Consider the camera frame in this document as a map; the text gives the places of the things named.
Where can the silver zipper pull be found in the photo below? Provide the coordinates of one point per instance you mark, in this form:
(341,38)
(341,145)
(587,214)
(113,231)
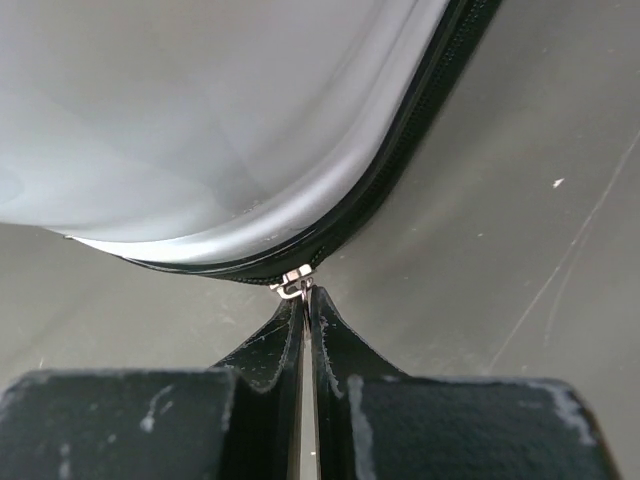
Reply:
(296,286)

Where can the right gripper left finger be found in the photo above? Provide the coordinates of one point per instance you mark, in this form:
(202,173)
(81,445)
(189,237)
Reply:
(263,423)

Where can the black and white suitcase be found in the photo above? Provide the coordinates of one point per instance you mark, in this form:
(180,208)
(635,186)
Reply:
(235,140)

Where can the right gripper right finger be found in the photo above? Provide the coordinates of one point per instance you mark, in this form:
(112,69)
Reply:
(338,352)

